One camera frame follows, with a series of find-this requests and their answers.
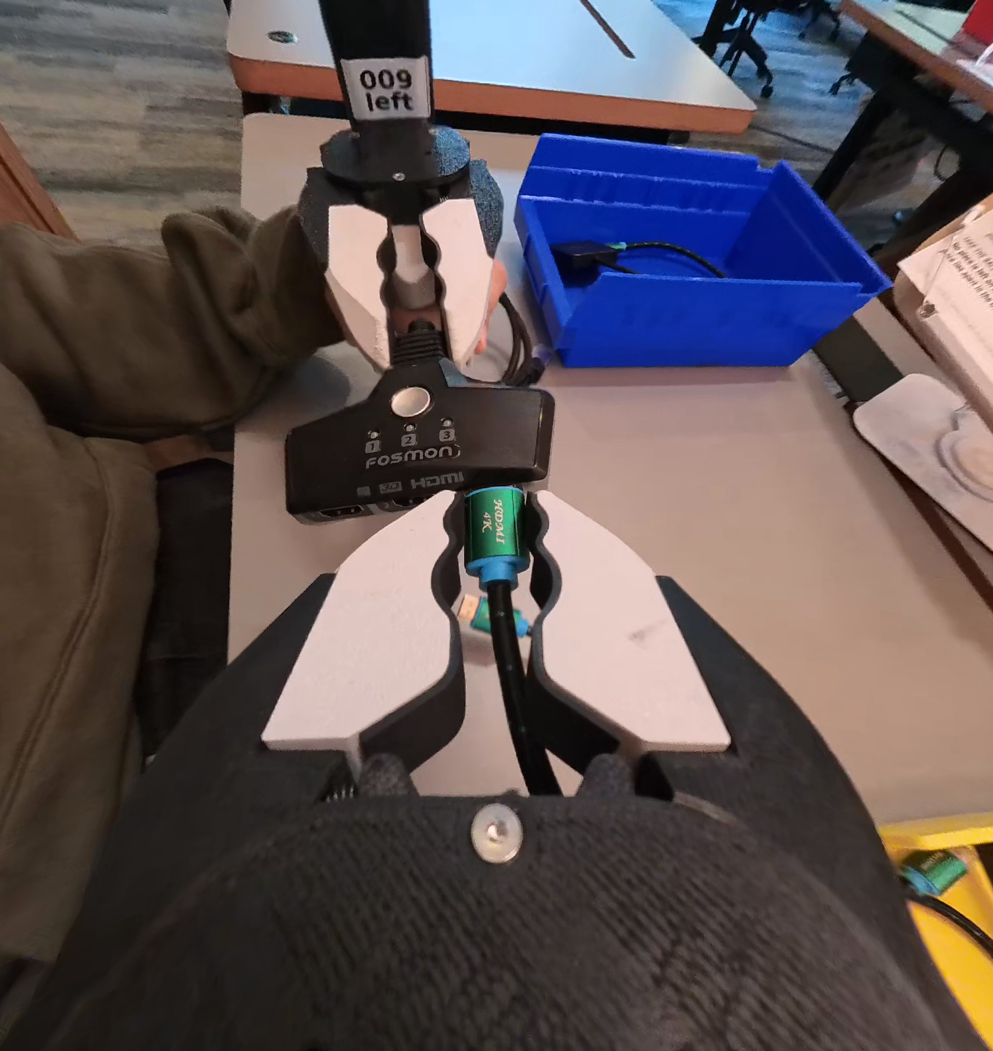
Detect blue bin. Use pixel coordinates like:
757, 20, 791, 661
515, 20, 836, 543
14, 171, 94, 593
513, 133, 893, 369

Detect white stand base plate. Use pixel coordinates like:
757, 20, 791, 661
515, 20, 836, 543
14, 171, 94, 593
853, 373, 993, 580

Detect grey desk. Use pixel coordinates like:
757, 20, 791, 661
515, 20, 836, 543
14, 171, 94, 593
853, 296, 993, 625
227, 111, 993, 826

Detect wooden pillar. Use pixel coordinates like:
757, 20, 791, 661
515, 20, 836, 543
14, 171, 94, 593
0, 82, 79, 241

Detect wooden edged desk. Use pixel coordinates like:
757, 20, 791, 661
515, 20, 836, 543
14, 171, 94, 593
837, 0, 993, 132

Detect black cable with green plug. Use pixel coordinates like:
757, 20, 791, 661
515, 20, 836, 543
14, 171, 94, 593
899, 850, 993, 990
607, 240, 729, 282
454, 486, 565, 798

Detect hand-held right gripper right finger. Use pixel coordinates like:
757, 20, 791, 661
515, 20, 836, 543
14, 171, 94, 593
526, 490, 733, 771

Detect person's left hand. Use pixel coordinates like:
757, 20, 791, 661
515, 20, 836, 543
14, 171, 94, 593
470, 258, 511, 356

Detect black HDMI switch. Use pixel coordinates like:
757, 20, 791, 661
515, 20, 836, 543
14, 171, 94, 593
285, 291, 557, 527

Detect black office chair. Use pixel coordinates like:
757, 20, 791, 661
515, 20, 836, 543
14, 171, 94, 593
697, 0, 778, 100

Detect person's olive jacket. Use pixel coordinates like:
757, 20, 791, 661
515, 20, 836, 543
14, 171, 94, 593
0, 340, 239, 970

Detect person's left forearm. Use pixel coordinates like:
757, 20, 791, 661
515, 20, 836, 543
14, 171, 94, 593
0, 205, 345, 440

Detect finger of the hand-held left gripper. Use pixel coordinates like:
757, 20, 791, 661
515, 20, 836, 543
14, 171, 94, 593
322, 203, 401, 372
421, 199, 499, 372

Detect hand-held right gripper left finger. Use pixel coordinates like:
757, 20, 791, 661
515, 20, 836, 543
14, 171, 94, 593
260, 490, 467, 773

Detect person's black trousers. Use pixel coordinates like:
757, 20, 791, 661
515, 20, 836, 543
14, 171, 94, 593
135, 460, 235, 757

